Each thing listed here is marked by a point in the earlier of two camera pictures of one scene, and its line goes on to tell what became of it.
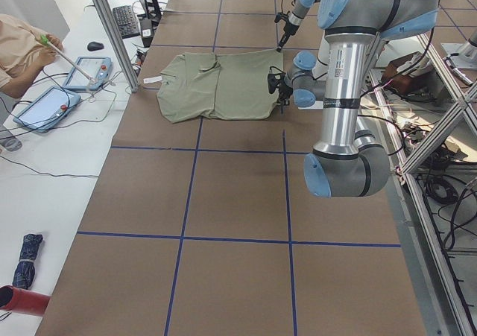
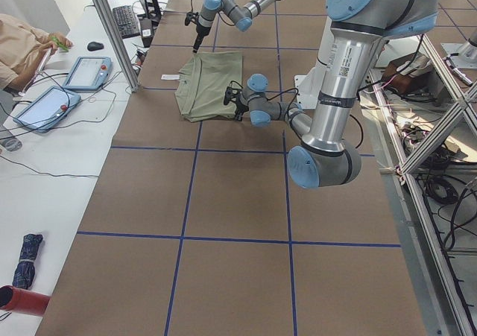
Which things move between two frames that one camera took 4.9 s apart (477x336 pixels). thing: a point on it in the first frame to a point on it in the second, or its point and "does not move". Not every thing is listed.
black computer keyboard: (127, 21) does not move
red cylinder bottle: (23, 301) does not move
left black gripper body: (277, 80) to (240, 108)
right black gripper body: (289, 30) to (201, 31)
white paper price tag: (153, 79) to (170, 77)
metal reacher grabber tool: (68, 60) to (55, 43)
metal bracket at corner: (113, 33) does not move
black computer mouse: (93, 46) does not move
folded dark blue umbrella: (24, 270) does not move
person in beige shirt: (24, 51) does not move
